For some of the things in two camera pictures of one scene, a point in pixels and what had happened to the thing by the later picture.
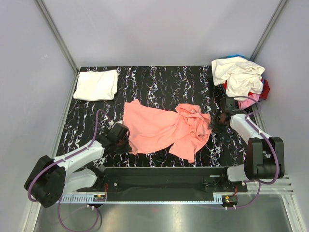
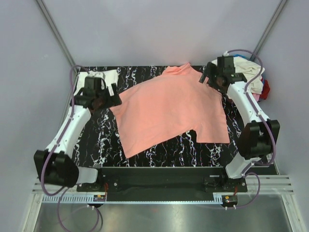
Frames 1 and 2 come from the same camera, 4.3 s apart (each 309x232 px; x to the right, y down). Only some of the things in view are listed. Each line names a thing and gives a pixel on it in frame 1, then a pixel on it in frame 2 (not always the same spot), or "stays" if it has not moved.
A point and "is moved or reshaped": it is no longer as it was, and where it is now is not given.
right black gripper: x=214 y=125 to x=210 y=69
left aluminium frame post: x=59 y=33 stays
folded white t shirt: x=96 y=85 stays
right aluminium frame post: x=267 y=30 stays
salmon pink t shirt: x=182 y=133 is moved or reshaped
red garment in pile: x=265 y=91 stays
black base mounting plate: x=164 y=181 stays
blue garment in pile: x=236 y=55 stays
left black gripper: x=127 y=149 to x=113 y=101
